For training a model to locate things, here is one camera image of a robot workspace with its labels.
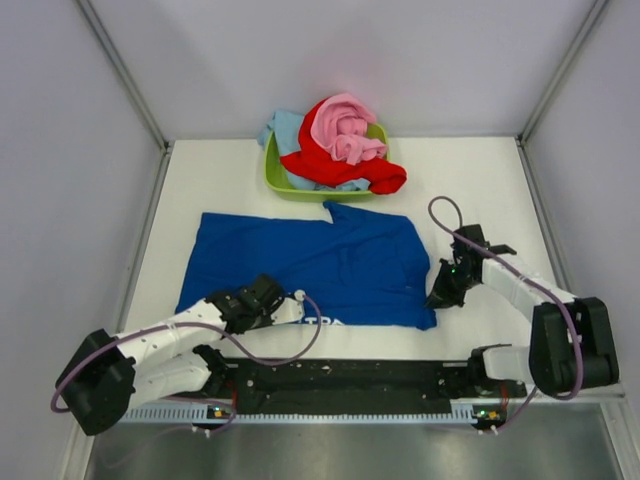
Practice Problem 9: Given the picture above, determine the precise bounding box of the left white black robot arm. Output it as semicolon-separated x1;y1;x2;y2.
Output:
51;274;305;436

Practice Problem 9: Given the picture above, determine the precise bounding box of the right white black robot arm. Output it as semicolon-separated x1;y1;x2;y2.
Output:
426;224;620;398

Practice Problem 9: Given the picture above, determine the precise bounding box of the green plastic basin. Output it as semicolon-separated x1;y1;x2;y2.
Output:
263;132;375;203

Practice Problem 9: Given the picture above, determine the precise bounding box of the red t shirt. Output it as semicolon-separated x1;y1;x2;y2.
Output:
280;100;407;194

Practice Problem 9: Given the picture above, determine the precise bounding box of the light blue t shirt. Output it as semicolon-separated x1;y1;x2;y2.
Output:
257;109;370;192

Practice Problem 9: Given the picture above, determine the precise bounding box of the pink t shirt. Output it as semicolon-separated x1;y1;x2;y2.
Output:
310;93;388;166

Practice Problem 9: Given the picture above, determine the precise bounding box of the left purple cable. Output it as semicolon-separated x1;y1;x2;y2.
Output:
49;292;324;414

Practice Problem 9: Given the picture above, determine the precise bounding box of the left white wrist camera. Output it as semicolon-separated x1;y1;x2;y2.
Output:
270;290;306;325

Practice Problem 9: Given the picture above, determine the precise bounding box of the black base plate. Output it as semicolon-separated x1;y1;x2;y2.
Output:
219;357;481;416

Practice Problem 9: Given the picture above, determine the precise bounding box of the white slotted cable duct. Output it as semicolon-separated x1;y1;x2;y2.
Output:
119;402;478;425

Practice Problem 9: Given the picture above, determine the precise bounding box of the aluminium frame rail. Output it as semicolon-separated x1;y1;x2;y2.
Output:
533;384;626;403

